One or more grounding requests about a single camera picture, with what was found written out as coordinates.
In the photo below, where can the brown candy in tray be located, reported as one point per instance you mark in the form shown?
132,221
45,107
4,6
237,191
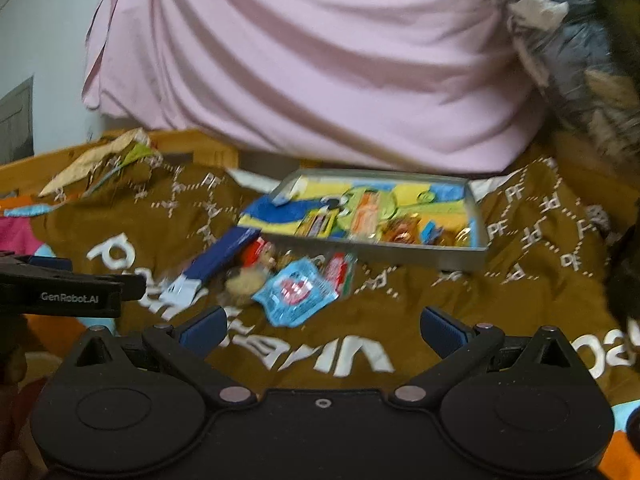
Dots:
404,229

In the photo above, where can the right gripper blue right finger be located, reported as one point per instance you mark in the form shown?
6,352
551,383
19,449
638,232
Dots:
462,350

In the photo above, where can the light blue snack packet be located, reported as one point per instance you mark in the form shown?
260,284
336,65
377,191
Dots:
295,294

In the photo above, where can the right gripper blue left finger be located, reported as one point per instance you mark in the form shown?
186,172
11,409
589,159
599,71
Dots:
183,349

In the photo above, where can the grey tray with drawing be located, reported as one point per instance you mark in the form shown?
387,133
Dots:
453,236

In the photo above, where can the orange snack packet in tray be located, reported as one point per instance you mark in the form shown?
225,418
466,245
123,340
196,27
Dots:
366,216

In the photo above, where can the beige green cloth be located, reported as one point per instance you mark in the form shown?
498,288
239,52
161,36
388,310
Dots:
100,162

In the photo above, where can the red green snack packet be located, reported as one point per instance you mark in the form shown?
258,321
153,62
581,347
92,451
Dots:
339,271

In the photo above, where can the pink bed sheet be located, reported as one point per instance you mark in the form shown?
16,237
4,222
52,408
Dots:
430,85

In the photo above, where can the brown printed cloth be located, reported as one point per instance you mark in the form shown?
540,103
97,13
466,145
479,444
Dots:
545,265

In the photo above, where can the plastic bag of clothes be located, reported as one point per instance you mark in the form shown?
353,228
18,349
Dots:
584,58

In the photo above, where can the yellow purple snack packet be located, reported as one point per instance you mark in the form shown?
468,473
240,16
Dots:
318,223

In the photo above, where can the round cookie packet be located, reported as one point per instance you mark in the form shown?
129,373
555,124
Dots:
243,283

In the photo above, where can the dark blue snack bar wrapper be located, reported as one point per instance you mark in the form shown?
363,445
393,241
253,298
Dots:
182,291

